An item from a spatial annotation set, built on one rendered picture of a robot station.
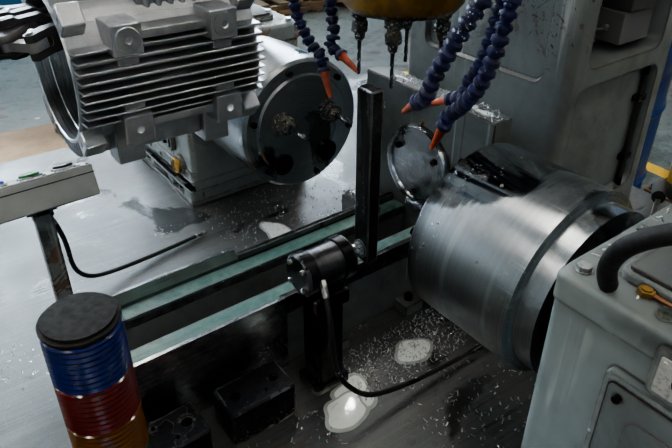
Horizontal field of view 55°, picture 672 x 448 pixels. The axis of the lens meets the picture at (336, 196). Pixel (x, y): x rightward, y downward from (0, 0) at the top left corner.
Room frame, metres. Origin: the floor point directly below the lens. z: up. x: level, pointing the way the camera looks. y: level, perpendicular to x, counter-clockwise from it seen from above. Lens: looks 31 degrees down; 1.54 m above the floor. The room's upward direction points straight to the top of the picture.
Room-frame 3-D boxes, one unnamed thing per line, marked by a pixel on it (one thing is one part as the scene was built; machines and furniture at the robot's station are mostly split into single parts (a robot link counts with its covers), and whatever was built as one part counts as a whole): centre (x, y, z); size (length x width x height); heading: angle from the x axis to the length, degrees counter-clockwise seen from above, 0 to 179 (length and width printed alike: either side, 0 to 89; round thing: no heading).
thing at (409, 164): (0.98, -0.14, 1.02); 0.15 x 0.02 x 0.15; 37
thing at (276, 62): (1.21, 0.15, 1.04); 0.37 x 0.25 x 0.25; 37
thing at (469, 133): (1.02, -0.19, 0.97); 0.30 x 0.11 x 0.34; 37
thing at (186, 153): (1.41, 0.29, 0.99); 0.35 x 0.31 x 0.37; 37
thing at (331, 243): (0.78, -0.15, 0.92); 0.45 x 0.13 x 0.24; 127
